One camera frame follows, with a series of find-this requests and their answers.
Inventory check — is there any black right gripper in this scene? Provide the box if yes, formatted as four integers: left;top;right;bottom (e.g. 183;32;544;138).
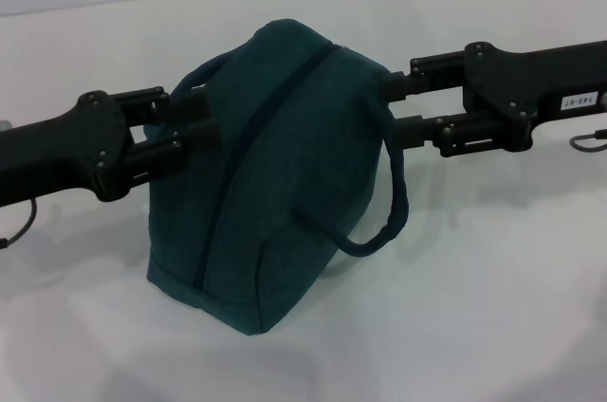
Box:
374;39;607;159

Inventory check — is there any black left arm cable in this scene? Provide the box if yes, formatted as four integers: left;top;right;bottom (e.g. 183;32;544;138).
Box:
0;197;39;251

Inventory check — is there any dark teal fabric lunch bag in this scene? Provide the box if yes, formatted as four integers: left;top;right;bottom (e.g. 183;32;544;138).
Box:
143;18;412;338

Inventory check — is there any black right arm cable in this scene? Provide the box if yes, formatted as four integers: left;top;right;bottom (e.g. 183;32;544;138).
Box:
570;129;607;155

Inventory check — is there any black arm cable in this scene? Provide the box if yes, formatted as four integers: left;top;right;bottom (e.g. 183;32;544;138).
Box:
0;197;39;251
570;129;607;155

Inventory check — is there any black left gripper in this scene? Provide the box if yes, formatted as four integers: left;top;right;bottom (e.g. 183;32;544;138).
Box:
0;85;222;208

